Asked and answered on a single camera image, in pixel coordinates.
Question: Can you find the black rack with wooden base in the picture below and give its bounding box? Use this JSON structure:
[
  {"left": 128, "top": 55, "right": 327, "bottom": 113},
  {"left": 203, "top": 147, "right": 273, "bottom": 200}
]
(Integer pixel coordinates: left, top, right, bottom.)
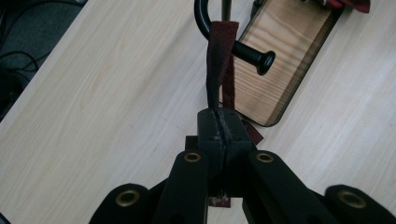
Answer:
[{"left": 193, "top": 0, "right": 346, "bottom": 128}]

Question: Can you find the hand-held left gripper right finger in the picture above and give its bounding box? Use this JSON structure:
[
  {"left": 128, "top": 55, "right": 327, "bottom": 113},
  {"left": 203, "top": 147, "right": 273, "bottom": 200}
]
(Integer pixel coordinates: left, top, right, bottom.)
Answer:
[{"left": 218, "top": 107, "right": 254, "bottom": 199}]

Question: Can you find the dark red cloth strap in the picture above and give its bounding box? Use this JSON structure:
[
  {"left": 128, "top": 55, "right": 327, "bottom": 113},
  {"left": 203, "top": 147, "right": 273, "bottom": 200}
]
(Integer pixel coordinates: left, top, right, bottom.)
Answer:
[{"left": 185, "top": 21, "right": 264, "bottom": 209}]

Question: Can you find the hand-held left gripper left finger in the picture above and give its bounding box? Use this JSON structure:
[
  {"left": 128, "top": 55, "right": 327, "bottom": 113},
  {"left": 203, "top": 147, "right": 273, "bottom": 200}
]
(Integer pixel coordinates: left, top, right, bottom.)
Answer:
[{"left": 196, "top": 107, "right": 226, "bottom": 200}]

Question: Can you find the black cable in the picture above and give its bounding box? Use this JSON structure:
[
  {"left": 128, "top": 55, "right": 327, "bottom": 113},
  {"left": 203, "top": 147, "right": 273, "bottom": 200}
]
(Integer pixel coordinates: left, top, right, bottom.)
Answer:
[{"left": 0, "top": 49, "right": 41, "bottom": 73}]

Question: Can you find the red striped cloth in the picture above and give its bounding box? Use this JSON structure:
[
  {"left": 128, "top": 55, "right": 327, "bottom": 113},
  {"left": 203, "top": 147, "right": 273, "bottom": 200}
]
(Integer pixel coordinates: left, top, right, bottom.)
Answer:
[{"left": 311, "top": 0, "right": 372, "bottom": 14}]

